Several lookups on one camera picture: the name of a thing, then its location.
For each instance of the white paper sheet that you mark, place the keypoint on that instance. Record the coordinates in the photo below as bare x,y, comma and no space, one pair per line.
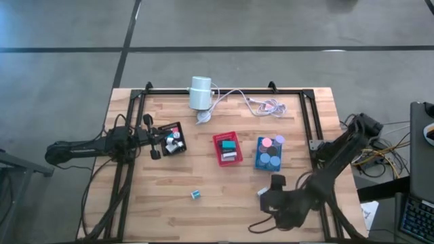
369,211

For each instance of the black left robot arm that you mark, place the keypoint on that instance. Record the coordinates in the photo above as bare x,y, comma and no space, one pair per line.
78,149

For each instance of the blue plastic basket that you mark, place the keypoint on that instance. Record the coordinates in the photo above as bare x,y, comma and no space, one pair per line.
258,140

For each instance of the white orange desk object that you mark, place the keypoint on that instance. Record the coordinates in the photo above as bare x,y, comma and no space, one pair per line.
430,133

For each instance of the pink hourglass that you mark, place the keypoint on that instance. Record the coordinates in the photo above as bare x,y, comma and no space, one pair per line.
266,142

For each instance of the black hourglass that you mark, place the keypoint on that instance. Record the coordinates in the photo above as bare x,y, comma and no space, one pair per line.
272,150

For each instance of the pink USB charger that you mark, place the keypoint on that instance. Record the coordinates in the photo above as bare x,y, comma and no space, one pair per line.
175,129

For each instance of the backlit computer keyboard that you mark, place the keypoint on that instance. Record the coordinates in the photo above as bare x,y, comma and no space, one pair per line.
418,220

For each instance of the red plastic basket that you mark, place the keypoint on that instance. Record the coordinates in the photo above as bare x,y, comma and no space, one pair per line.
216,152

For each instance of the teal power bank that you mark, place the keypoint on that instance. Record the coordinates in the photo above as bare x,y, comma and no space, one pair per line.
229,145

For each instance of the black plastic basket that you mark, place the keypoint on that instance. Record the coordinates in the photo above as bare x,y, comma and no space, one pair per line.
164,152

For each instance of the white rectangular box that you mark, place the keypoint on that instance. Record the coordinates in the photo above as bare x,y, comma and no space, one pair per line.
230,156

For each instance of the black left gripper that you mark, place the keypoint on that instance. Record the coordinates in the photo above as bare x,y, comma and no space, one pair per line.
147,137

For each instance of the teal white USB charger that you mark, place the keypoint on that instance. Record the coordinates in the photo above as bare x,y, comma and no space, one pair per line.
195,194

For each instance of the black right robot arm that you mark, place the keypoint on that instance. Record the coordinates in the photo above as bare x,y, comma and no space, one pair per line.
339,159

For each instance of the black aluminium rig frame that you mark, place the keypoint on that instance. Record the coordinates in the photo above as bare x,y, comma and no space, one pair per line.
169,91

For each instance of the white cylindrical lamp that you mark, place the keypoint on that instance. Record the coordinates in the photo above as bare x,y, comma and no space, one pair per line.
200,93

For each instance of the grey side table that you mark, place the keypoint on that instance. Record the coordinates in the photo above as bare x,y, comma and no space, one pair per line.
20,166

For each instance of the black operator desk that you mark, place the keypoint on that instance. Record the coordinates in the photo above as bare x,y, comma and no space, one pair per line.
420,169

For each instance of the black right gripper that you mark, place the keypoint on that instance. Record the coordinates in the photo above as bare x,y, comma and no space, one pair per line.
274,201

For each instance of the small black desk object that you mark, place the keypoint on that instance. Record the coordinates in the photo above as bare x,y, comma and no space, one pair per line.
430,109

